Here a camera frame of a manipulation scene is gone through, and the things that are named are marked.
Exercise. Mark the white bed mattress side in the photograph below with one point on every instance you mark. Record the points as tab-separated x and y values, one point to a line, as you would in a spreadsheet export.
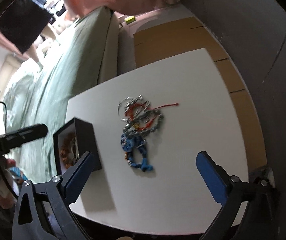
109	63

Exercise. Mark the silver ring hoop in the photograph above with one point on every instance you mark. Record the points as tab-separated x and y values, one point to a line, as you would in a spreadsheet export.
123	106

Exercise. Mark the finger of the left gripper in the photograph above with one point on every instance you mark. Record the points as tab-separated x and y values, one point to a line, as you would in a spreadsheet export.
19	137

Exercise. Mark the black sleeve forearm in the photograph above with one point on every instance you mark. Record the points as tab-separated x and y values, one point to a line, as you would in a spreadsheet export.
22	23

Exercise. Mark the brown cardboard sheet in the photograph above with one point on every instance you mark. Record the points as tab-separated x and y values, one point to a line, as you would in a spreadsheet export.
206	104

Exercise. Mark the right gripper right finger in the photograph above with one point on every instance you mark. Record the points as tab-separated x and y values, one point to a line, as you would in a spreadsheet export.
215	177

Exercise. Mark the black jewelry box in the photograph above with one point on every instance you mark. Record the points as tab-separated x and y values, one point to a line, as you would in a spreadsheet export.
71	141

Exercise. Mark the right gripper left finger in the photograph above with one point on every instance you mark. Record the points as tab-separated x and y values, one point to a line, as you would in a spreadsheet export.
76	176

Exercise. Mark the yellow green small object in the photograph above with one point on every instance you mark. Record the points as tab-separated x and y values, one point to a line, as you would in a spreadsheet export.
129	19

